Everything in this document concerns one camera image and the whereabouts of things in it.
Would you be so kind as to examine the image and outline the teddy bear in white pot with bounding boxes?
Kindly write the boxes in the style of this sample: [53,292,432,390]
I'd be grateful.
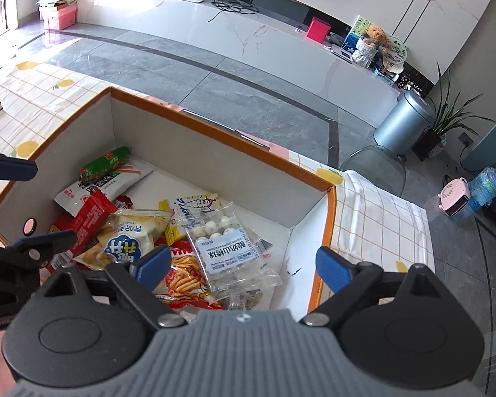
[352,25,388,67]

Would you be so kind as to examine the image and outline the silver trash can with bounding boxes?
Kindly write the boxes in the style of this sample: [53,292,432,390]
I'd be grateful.
[374,90,437,158]

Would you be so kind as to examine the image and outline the small red box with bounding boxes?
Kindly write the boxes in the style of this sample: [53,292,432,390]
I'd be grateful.
[305,17,332,44]

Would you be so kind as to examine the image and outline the red packet with white label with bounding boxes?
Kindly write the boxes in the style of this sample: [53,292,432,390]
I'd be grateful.
[50,192,120,270]

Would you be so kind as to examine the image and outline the yellow white snack packet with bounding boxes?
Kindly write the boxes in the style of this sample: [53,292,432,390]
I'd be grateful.
[159,192,221,249]

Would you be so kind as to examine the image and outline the lemon print tablecloth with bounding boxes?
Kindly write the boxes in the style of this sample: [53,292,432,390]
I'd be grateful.
[0,61,429,295]

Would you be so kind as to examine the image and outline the long leaf potted plant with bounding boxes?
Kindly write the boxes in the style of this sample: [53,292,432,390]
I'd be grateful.
[410,63,496,163]

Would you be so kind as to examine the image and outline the blue water bottle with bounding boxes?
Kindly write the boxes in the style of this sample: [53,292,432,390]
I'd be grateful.
[466,159,496,212]

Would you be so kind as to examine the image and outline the round printed fan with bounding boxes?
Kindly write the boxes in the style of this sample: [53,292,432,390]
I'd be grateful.
[381,36,409,66]

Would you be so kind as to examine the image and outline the clear packet of white balls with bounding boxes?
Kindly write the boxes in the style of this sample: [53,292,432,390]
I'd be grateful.
[184,202,282,299]

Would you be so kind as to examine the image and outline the green sausage stick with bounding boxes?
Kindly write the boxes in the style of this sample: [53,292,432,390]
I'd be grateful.
[79,146,132,181]

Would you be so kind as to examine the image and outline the pink heater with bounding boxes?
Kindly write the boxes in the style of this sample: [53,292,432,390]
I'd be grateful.
[440,176,473,217]

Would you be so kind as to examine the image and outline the pink storage box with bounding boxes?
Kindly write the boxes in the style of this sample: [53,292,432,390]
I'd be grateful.
[43,2,79,31]

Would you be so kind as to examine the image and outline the black cables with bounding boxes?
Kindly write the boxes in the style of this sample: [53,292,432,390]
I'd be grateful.
[208,0,270,24]

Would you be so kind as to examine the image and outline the round glass table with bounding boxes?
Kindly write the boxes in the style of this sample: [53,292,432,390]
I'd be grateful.
[338,143,407,198]

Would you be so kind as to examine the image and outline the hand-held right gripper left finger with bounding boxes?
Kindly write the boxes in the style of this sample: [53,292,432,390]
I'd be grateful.
[33,245,186,328]

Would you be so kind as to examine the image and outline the white cloud print chip bag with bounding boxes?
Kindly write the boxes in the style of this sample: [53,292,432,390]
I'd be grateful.
[83,210,171,273]

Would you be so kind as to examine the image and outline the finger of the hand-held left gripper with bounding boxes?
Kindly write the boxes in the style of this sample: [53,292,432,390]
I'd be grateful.
[4,229,78,271]
[0,142,39,181]

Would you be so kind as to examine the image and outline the clear bag of brown snacks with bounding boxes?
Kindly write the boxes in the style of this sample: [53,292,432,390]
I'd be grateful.
[227,286,266,312]

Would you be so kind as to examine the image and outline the orange cardboard box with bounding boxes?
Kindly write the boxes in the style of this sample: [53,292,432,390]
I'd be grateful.
[0,86,339,313]

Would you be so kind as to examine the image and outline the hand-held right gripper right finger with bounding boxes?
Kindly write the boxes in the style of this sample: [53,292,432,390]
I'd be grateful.
[300,246,443,327]

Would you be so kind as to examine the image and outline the white marble console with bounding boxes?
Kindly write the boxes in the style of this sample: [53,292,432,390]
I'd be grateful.
[76,0,402,130]

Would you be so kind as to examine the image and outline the red yellow fries snack bag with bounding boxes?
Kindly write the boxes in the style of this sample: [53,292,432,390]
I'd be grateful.
[154,239,225,311]

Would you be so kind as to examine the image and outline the green picture card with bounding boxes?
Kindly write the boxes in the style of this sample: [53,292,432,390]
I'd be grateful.
[342,15,371,57]

